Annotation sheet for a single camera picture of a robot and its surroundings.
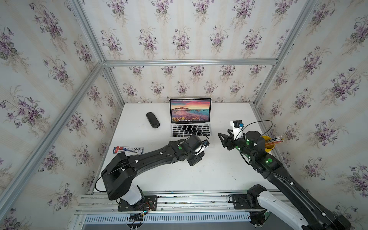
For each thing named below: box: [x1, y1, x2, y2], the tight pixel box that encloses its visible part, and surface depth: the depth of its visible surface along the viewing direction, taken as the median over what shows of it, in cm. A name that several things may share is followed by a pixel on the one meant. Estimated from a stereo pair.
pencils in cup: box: [265, 135, 286, 147], surface depth 82 cm
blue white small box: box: [112, 146, 144, 157], surface depth 94 cm
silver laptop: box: [169, 97, 212, 138], surface depth 103 cm
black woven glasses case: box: [146, 112, 161, 129], surface depth 109 cm
